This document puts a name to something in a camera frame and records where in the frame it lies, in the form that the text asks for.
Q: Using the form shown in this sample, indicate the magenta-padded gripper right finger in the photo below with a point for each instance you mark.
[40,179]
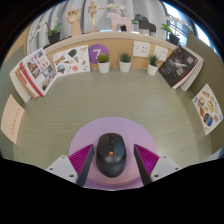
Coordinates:
[165,166]

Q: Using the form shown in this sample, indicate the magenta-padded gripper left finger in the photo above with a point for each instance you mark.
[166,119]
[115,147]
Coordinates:
[60,166]

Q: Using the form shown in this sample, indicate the black computer mouse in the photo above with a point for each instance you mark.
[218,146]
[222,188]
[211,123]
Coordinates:
[111,160]

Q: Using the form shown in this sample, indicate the pink purple mouse pad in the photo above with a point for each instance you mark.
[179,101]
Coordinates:
[113,125]

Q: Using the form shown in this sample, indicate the beige card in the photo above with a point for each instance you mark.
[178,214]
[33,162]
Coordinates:
[12,119]

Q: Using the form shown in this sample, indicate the food sticker picture card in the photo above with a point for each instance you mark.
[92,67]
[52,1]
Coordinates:
[208,110]

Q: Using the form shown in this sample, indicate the white book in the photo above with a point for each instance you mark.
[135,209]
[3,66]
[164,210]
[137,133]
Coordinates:
[18,83]

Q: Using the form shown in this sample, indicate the white books stack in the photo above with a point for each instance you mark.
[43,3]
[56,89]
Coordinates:
[196,75]

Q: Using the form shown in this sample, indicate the photo-cover magazine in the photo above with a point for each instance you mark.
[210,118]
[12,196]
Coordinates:
[40,71]

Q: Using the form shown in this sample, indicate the small plant in white pot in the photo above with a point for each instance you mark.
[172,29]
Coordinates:
[103,67]
[152,69]
[125,66]

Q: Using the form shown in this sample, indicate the black book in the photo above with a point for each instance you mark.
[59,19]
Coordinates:
[178,67]

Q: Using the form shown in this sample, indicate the green desk partition panel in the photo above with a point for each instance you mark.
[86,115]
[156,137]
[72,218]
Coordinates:
[6,76]
[213,66]

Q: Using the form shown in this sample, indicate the white sticker picture card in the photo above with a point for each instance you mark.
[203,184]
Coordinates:
[71,61]

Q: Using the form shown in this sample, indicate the purple round number sign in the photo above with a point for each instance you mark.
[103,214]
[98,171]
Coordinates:
[97,50]

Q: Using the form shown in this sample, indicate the white orchid in black pot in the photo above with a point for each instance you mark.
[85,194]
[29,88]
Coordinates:
[174,39]
[54,37]

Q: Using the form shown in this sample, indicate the wooden desk shelf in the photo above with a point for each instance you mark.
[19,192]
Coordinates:
[116,41]

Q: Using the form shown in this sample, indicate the window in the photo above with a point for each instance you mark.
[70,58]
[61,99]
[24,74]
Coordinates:
[200,33]

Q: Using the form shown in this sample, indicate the dark wooden horse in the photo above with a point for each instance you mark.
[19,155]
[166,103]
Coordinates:
[146,24]

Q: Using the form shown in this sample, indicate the wooden hand model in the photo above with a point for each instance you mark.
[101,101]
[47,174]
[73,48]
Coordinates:
[74,21]

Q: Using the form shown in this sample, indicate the grey curtain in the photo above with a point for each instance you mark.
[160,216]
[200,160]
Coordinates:
[84,20]

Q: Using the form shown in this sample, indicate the pink wooden horse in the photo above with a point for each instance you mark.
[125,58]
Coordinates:
[118,21]

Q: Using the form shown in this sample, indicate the white orchid behind horses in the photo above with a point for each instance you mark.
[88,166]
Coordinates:
[115,6]

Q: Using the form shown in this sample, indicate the white wall socket plate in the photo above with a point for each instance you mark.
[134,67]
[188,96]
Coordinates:
[141,49]
[161,53]

